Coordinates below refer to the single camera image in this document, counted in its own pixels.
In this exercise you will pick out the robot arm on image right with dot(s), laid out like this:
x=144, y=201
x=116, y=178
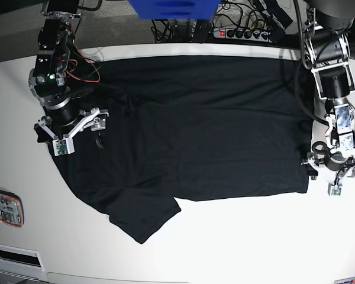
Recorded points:
x=325, y=52

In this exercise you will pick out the power strip with red switch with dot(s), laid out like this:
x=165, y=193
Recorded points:
x=242, y=34

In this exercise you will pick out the white table cable slot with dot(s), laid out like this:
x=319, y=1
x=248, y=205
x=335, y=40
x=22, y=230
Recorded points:
x=21, y=256

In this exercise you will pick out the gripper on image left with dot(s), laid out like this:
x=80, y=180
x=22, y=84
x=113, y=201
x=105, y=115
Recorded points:
x=60, y=121

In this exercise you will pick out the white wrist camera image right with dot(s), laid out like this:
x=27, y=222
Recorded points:
x=335, y=187

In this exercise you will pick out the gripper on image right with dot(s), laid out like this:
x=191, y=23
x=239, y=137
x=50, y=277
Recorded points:
x=326, y=164

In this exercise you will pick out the black box under bin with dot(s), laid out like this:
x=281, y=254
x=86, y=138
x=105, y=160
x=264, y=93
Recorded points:
x=201, y=31

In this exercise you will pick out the blue plastic bin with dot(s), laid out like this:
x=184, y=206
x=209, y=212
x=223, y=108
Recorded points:
x=174, y=9

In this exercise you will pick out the black T-shirt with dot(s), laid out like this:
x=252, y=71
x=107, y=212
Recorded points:
x=188, y=127

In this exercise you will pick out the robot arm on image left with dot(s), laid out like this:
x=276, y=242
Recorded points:
x=61, y=75

